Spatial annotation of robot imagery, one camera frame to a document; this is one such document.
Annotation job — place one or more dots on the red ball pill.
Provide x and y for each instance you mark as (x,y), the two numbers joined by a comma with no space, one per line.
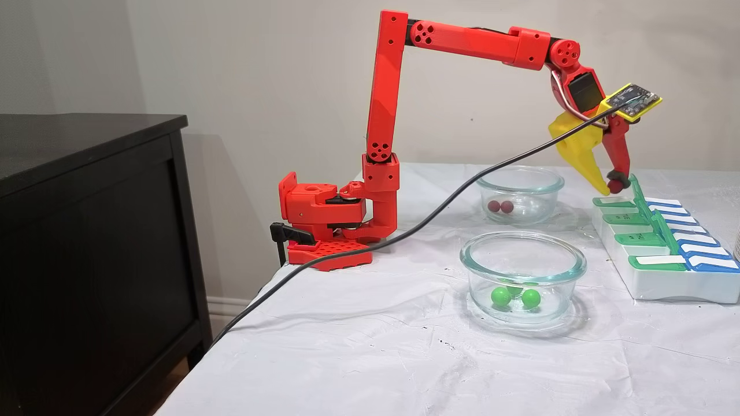
(507,206)
(615,186)
(493,205)

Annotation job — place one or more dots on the weekly pill organizer box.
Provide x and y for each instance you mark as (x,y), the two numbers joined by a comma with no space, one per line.
(665,286)

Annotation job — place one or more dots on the glass bowl for red balls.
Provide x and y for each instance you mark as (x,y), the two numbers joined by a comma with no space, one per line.
(546,196)

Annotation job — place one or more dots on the green ball pill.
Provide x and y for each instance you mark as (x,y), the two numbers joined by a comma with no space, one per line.
(500,296)
(531,298)
(514,288)

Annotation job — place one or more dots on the glass bowl for green balls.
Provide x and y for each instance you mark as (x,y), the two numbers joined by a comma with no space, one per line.
(480,271)

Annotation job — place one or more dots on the white tablecloth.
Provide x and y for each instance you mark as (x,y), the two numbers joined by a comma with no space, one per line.
(376,358)

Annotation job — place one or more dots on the black table clamp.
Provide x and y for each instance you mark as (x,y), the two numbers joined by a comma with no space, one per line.
(289,233)

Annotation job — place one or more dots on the black wooden cabinet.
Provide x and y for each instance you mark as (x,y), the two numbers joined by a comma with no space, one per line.
(87,260)

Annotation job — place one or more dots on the white wall baseboard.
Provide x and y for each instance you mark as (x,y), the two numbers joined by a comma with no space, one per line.
(222,309)

